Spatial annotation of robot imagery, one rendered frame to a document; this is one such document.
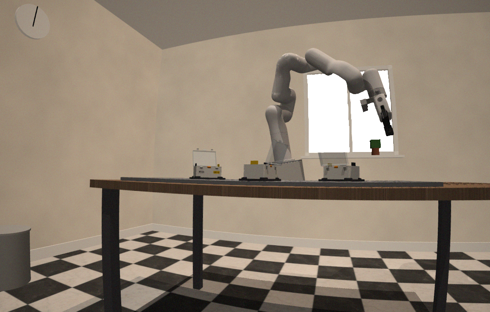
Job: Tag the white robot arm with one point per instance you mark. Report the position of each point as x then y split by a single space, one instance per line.
278 115

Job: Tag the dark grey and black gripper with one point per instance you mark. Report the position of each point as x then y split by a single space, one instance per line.
381 106

